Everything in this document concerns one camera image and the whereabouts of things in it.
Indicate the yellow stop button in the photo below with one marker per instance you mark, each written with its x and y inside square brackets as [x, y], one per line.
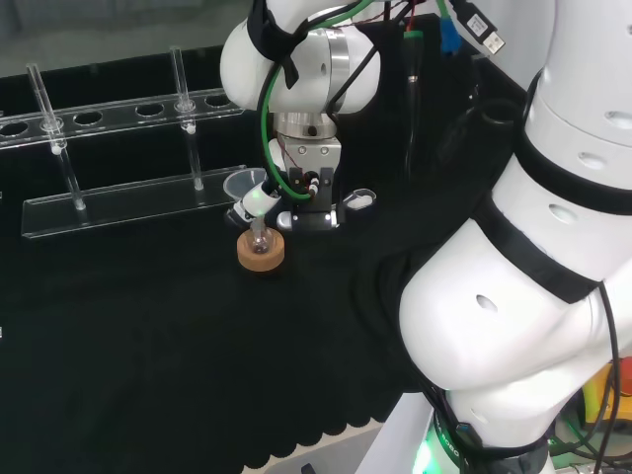
[591, 400]

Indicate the small glass round-bottom flask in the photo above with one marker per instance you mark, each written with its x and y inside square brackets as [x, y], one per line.
[259, 242]

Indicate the clear acrylic funnel stand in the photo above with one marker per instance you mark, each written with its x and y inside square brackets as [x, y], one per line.
[123, 202]

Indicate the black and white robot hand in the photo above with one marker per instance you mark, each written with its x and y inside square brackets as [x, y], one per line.
[306, 153]

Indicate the glass weighing funnel with powder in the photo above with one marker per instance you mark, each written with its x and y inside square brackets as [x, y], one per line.
[360, 200]

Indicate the clear plastic funnel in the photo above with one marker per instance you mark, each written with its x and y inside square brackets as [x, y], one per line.
[237, 185]

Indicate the black bench cloth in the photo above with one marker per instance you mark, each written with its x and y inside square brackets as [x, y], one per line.
[148, 321]

